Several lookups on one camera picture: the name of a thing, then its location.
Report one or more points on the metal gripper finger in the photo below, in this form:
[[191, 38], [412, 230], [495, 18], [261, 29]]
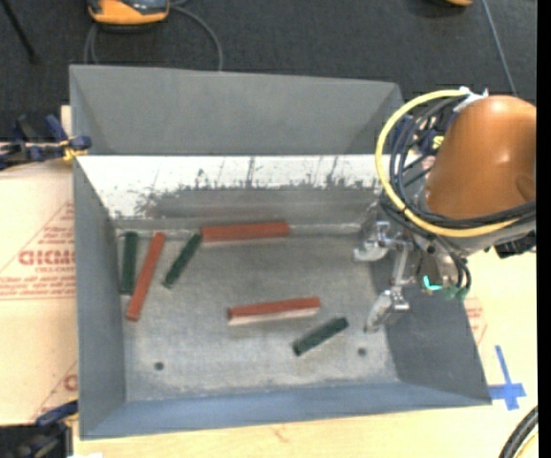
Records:
[[389, 303], [373, 246]]

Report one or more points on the dark green flat block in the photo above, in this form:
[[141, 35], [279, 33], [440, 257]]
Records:
[[182, 260], [129, 263], [320, 336]]

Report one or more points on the red-brown flat block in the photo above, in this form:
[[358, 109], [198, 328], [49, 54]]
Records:
[[245, 233], [273, 309], [146, 277]]

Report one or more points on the grey metal bin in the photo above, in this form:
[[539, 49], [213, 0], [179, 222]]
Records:
[[256, 351]]

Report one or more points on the black cylinder on white bracket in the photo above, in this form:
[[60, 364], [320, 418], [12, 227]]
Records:
[[516, 245]]

